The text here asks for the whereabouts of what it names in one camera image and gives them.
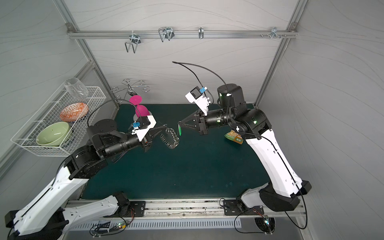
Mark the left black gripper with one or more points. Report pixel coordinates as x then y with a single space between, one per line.
147 141

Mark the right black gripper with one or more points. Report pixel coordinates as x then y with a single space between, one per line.
202 123

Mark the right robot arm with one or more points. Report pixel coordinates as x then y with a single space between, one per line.
282 192

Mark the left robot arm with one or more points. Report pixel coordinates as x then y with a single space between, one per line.
46 217

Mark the pink wine glass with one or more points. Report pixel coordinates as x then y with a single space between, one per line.
141 109

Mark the snack packet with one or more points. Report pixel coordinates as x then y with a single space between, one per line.
234 137

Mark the green table mat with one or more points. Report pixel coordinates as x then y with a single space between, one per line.
208 166

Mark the metal glass rack stand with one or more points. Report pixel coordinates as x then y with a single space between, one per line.
129 90

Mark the orange patterned bowl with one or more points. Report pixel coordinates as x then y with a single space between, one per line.
74 112

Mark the clear glass cup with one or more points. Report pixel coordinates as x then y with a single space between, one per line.
76 88

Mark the small flat metal hook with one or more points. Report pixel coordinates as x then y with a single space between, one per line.
201 33

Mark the loop metal hook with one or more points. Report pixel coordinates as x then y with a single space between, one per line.
166 33

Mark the double prong metal hook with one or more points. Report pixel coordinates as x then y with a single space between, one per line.
133 42

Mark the green bowl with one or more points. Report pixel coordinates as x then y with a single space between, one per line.
54 135

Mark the vent grille strip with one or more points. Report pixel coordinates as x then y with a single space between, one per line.
170 224

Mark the round floor fan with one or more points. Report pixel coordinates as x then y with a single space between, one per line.
266 224

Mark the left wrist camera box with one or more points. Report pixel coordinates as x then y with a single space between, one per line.
142 126

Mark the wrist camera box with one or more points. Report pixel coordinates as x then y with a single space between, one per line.
142 126
197 96

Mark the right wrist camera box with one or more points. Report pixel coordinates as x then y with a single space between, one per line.
197 96

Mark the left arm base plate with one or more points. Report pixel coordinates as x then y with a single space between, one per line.
135 209

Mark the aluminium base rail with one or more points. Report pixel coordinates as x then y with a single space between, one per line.
207 208

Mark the aluminium cross rail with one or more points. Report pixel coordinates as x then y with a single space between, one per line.
154 35

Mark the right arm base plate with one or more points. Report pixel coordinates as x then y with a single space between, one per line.
235 208

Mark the white wire basket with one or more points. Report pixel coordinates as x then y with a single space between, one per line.
49 113

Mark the right metal hook bracket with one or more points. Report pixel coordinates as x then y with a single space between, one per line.
273 34

